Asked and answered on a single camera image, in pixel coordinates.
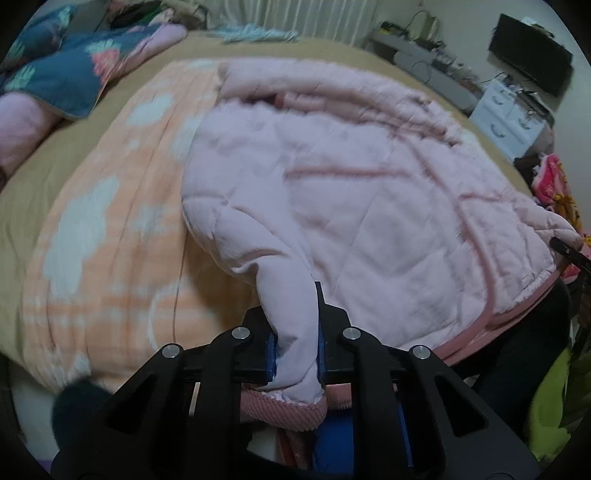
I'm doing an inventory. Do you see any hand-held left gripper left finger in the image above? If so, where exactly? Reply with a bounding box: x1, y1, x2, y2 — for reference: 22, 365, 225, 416
50, 307, 280, 480

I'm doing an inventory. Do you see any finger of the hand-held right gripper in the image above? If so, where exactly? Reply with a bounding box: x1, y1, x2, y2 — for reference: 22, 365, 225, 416
549, 236, 591, 278

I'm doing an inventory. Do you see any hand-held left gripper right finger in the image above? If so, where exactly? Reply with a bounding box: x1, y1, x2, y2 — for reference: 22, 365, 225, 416
314, 281, 541, 480

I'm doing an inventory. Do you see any pink quilted jacket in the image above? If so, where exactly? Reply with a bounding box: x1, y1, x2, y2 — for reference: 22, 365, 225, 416
180, 59, 580, 435

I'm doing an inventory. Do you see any pile of dark clothes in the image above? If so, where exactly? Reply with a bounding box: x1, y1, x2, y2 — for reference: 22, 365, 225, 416
106, 0, 218, 25

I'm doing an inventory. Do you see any bright pink printed cloth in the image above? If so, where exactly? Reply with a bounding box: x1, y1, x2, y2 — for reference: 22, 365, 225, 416
531, 152, 591, 283

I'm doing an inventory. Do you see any dark bag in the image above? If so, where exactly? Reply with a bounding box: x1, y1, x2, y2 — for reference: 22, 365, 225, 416
512, 154, 555, 186

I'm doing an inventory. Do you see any yellow-green cloth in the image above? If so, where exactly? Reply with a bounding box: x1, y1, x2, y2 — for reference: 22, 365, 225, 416
526, 342, 591, 462

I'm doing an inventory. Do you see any white drawer cabinet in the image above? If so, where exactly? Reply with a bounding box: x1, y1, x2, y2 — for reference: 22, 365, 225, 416
468, 78, 555, 160

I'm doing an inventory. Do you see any dark fuzzy thing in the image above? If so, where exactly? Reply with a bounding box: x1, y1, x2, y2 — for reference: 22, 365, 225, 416
51, 378, 114, 459

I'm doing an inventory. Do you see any black television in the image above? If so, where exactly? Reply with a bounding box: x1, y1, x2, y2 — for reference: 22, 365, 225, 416
489, 14, 573, 97

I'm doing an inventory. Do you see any orange and white fleece blanket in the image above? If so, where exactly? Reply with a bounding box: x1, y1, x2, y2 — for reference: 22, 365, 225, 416
21, 58, 269, 388

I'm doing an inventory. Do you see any grey desk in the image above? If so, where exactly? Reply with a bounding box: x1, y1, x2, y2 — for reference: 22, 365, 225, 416
369, 30, 478, 115

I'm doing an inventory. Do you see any clutter of small desk things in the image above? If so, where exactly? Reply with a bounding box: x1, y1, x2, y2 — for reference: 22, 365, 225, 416
376, 9, 462, 65

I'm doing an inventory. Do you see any tan bed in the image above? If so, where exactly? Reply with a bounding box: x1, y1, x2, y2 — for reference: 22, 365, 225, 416
0, 30, 536, 361

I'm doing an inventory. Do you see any light blue knit cloth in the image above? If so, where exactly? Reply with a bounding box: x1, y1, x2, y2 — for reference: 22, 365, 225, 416
217, 23, 301, 45

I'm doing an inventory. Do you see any white curtain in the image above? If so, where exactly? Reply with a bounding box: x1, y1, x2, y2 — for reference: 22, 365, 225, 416
203, 0, 377, 45

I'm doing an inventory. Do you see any teal floral quilt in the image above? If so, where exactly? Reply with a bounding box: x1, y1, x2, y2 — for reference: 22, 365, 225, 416
0, 4, 162, 121

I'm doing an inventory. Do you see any dark grey cushion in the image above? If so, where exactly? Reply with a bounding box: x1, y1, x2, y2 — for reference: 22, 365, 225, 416
69, 0, 114, 34

